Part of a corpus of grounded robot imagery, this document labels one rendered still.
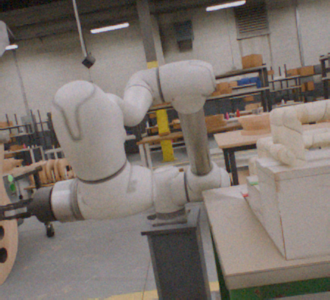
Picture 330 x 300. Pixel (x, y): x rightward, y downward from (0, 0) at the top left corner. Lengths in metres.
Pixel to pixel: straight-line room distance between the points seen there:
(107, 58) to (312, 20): 7.93
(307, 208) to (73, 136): 0.44
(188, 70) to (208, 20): 11.25
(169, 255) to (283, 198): 1.01
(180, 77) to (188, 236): 0.78
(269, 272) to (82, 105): 0.44
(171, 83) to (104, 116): 0.55
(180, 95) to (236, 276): 0.64
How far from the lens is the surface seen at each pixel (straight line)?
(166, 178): 1.44
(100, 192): 0.57
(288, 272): 0.62
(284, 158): 0.59
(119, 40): 12.26
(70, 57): 12.66
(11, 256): 0.91
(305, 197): 0.60
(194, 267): 1.54
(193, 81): 1.02
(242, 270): 0.61
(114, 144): 0.53
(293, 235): 0.62
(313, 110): 0.59
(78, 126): 0.50
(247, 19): 12.44
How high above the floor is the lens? 1.24
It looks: 6 degrees down
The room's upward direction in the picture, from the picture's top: 10 degrees counter-clockwise
